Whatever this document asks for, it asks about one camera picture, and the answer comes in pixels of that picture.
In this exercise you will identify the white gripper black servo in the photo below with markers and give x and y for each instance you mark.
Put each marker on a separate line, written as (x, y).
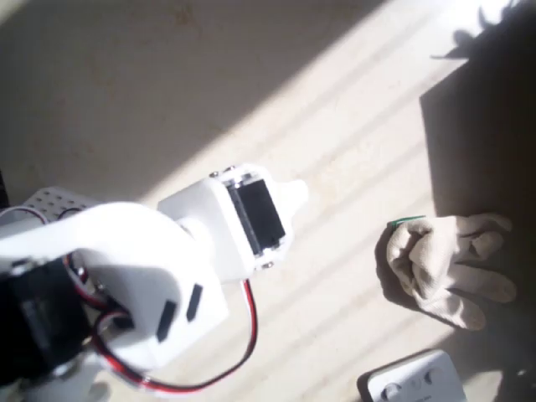
(260, 218)

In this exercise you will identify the white knitted work glove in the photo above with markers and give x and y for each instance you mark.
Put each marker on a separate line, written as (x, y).
(435, 268)

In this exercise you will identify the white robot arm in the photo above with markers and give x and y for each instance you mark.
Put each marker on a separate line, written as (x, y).
(125, 234)

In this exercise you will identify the thin green strip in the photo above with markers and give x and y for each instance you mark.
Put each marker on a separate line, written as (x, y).
(408, 220)

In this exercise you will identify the white plastic device with buttons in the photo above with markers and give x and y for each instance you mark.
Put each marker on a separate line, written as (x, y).
(419, 377)

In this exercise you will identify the white perforated base plate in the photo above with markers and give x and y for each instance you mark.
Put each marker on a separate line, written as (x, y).
(50, 201)

